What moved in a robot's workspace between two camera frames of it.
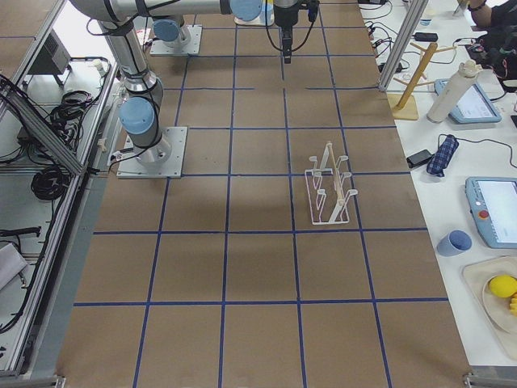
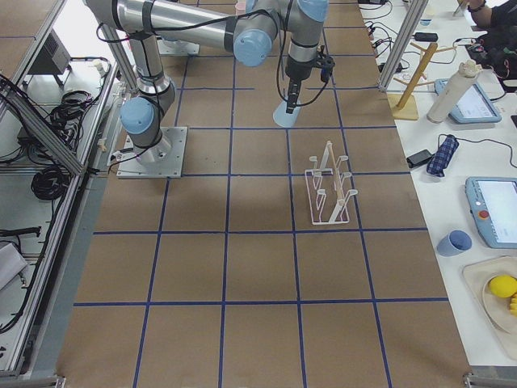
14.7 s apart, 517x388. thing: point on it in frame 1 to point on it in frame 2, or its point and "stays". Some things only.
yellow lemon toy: (503, 285) stays
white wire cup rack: (328, 198) stays
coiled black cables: (50, 183) stays
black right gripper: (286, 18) to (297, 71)
